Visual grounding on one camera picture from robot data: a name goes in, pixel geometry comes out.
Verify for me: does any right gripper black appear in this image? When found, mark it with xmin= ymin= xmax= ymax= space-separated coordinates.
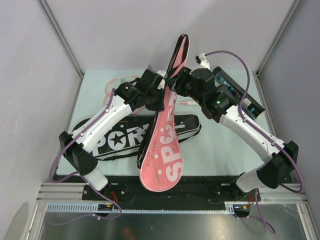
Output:
xmin=165 ymin=66 xmax=204 ymax=105

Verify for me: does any red white badminton racket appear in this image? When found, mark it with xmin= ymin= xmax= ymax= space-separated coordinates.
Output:
xmin=104 ymin=75 xmax=138 ymax=100

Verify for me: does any pink SPORT racket bag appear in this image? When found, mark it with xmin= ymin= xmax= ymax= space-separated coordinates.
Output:
xmin=139 ymin=34 xmax=189 ymax=193

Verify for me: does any black SPORT racket bag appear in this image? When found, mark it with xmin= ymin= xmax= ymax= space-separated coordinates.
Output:
xmin=72 ymin=113 xmax=202 ymax=161

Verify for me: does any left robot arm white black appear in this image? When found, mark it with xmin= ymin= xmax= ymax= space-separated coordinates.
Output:
xmin=59 ymin=69 xmax=167 ymax=200

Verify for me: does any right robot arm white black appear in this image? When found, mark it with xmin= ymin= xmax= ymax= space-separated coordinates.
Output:
xmin=166 ymin=67 xmax=299 ymax=201

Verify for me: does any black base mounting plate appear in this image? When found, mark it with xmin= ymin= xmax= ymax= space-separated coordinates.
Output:
xmin=82 ymin=183 xmax=248 ymax=202

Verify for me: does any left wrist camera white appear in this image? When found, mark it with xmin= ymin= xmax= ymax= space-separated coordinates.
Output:
xmin=156 ymin=70 xmax=167 ymax=77

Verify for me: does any aluminium frame rail right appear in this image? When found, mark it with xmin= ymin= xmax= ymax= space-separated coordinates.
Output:
xmin=254 ymin=0 xmax=304 ymax=76

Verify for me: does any aluminium frame rail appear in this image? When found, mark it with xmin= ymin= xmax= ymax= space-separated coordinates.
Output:
xmin=254 ymin=0 xmax=304 ymax=76
xmin=36 ymin=0 xmax=85 ymax=78

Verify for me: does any white slotted cable duct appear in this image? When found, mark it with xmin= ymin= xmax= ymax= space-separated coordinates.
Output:
xmin=46 ymin=202 xmax=251 ymax=214

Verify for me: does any aluminium frame rail left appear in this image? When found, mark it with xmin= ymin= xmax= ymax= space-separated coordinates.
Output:
xmin=36 ymin=0 xmax=85 ymax=78

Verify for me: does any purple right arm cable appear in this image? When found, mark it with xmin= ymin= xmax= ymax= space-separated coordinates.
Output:
xmin=204 ymin=50 xmax=306 ymax=235

